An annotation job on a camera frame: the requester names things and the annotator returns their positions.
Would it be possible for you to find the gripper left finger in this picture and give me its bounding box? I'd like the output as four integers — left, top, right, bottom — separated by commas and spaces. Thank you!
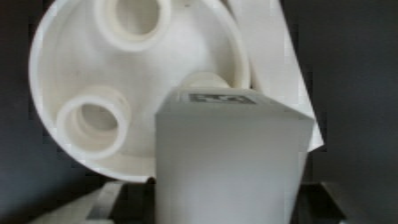
28, 179, 156, 224

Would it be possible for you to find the white stool leg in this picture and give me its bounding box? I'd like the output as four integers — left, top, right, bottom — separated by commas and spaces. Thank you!
156, 72, 314, 224

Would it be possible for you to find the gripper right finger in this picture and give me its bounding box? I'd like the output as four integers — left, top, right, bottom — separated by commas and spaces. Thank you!
291, 182, 350, 224

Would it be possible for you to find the white round stool seat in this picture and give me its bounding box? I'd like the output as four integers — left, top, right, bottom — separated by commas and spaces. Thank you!
28, 0, 251, 182

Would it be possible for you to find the white U-shaped obstacle wall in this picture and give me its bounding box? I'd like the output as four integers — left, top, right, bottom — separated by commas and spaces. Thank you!
227, 0, 316, 118

